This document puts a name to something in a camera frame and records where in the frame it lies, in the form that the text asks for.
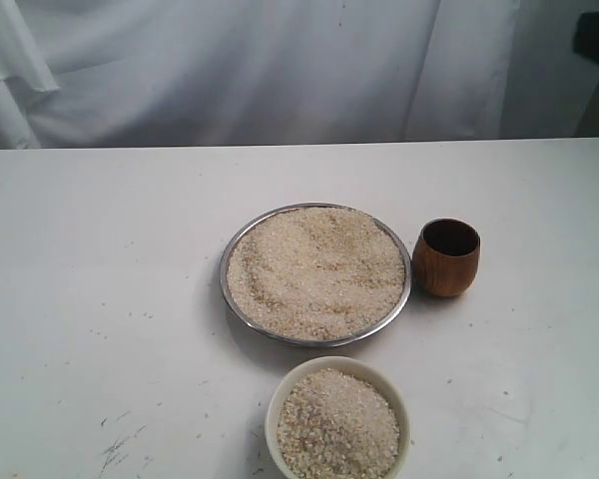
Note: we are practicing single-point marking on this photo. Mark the white bowl of rice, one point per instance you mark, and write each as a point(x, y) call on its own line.
point(337, 417)

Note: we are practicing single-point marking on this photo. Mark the brown wooden cup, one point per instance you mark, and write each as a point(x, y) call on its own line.
point(446, 257)

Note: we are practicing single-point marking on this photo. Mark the round metal tray of rice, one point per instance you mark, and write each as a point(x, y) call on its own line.
point(316, 275)

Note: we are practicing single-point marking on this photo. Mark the white backdrop cloth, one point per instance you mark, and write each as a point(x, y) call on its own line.
point(118, 74)

